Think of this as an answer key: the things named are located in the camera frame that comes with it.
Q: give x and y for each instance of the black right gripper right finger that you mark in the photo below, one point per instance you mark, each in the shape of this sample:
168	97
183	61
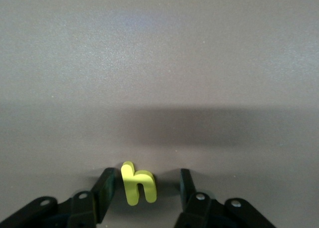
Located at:
188	195

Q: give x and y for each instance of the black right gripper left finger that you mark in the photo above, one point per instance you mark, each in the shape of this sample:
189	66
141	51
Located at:
104	193

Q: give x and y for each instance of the yellow foam letter h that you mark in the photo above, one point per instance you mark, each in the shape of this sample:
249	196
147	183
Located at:
130	185

